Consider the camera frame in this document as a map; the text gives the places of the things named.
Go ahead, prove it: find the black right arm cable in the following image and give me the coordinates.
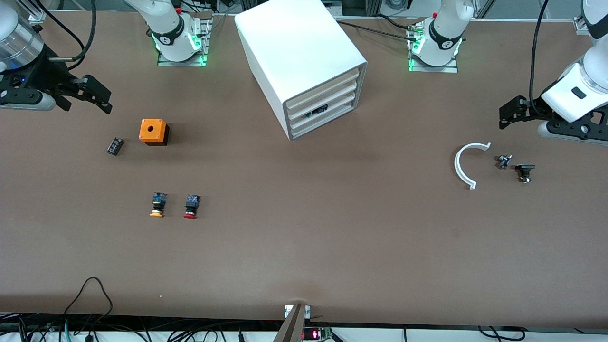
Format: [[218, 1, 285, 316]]
[[36, 0, 97, 72]]

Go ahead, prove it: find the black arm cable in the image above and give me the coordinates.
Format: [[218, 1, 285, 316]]
[[529, 0, 551, 119], [36, 0, 97, 72]]

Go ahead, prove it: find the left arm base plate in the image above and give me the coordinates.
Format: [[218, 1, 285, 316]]
[[408, 24, 459, 73]]

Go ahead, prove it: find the circuit board with red light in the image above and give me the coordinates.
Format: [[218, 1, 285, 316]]
[[303, 327, 333, 341]]

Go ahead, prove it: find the orange box with hole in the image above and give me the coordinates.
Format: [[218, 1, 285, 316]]
[[139, 119, 170, 146]]

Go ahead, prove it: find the short black cable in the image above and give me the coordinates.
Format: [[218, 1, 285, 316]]
[[477, 325, 525, 342]]

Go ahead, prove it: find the white drawer cabinet housing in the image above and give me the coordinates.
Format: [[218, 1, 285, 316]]
[[234, 0, 368, 142]]

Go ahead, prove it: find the looped black cable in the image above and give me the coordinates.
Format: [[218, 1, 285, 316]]
[[64, 277, 114, 316]]

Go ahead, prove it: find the black cable behind cabinet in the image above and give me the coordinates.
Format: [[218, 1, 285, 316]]
[[335, 14, 421, 38]]

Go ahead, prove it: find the tangled black cable bundle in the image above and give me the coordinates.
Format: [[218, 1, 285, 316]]
[[0, 313, 266, 342]]

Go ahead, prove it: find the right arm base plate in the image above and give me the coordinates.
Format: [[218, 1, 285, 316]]
[[157, 17, 212, 67]]

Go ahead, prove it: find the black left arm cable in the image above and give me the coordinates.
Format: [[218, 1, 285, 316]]
[[529, 0, 551, 119]]

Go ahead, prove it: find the silver metal bracket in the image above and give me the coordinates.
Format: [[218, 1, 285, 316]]
[[284, 304, 312, 320]]

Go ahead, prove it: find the brown camera stand post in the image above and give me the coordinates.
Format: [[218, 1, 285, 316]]
[[273, 305, 305, 342]]

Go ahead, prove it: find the yellow push button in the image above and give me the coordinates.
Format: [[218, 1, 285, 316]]
[[149, 192, 168, 219]]

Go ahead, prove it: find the small black switch component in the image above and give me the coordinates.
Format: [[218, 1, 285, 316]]
[[515, 164, 536, 184]]

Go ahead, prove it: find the red push button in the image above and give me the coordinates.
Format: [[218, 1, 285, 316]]
[[183, 194, 201, 220]]

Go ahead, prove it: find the white cabinet drawer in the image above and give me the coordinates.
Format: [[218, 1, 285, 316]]
[[286, 66, 360, 114], [287, 78, 359, 124], [288, 89, 358, 133], [290, 100, 358, 140]]

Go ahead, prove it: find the white curved plastic bracket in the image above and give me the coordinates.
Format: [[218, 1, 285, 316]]
[[454, 142, 492, 190]]

